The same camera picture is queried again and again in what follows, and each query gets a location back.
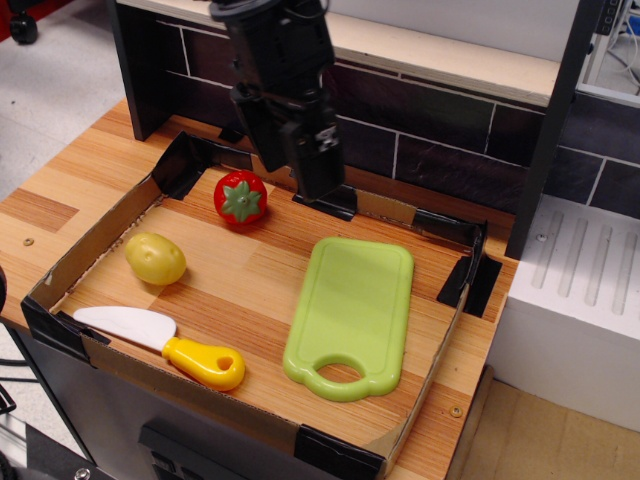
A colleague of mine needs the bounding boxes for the black chair caster wheel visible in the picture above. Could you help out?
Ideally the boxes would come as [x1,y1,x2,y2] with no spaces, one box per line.
[7,0,39,45]

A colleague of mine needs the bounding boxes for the yellow toy potato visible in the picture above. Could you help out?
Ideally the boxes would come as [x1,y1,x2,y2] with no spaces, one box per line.
[125,232,187,286]

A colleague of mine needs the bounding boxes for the red toy tomato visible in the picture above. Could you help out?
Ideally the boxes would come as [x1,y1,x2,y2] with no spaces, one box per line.
[214,170,268,225]

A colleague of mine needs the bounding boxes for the green plastic cutting board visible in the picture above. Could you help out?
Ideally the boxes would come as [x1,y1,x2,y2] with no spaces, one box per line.
[283,237,414,402]

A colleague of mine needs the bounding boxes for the wooden shelf with dark posts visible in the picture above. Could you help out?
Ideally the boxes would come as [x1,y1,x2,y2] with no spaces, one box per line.
[107,1,596,258]

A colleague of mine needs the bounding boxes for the black box under table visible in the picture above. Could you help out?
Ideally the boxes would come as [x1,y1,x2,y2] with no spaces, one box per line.
[138,424,302,479]

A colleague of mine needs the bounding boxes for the white ribbed drain board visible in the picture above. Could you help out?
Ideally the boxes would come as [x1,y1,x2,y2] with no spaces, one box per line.
[487,196,639,431]

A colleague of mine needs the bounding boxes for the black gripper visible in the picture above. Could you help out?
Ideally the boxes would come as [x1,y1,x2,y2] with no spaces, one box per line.
[210,1,345,202]

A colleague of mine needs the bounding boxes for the white toy knife yellow handle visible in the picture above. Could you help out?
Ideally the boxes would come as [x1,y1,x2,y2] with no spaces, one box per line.
[73,306,246,392]

